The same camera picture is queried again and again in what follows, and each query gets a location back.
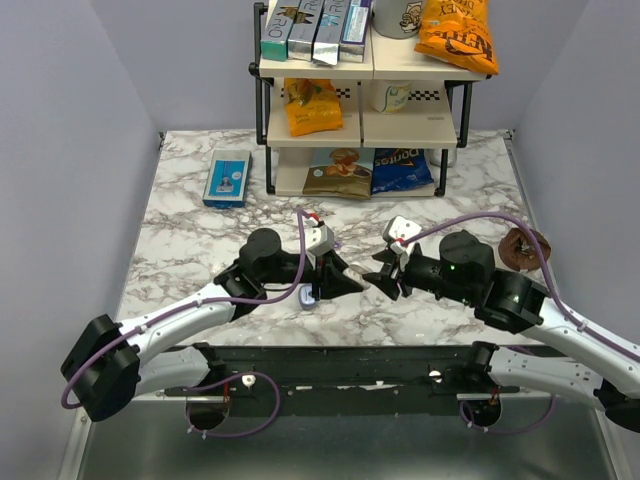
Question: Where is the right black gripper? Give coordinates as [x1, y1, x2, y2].
[361, 243, 476, 305]

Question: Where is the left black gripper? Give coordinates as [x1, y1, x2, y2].
[259, 250, 364, 303]

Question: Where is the lavender earbud charging case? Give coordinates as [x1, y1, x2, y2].
[297, 284, 318, 311]

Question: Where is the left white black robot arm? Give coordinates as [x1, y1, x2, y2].
[61, 225, 366, 421]

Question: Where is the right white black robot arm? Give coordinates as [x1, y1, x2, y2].
[364, 230, 639, 431]

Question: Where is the blue Doritos bag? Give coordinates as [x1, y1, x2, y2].
[371, 148, 434, 194]

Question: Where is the brown snack bag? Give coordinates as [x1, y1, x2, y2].
[302, 147, 375, 199]

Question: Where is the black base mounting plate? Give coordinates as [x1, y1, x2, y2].
[150, 343, 497, 417]

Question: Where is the beige black three-tier shelf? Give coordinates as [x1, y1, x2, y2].
[248, 1, 485, 196]

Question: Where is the blue flat product box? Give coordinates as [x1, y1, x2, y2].
[202, 149, 252, 209]

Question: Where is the white yogurt cup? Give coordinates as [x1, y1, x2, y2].
[369, 80, 412, 114]

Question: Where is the orange snack bag middle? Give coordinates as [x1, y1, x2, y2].
[284, 78, 343, 137]

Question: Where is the purple blue toothpaste box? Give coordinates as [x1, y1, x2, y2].
[339, 0, 372, 63]

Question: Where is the teal toothpaste box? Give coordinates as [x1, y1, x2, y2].
[260, 0, 300, 61]

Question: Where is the orange chip bag top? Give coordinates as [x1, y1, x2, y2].
[414, 0, 500, 76]

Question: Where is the white printed mug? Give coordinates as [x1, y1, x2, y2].
[372, 0, 426, 39]

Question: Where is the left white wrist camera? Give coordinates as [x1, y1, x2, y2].
[304, 224, 335, 268]

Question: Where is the aluminium rail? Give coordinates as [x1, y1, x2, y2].
[456, 392, 523, 401]

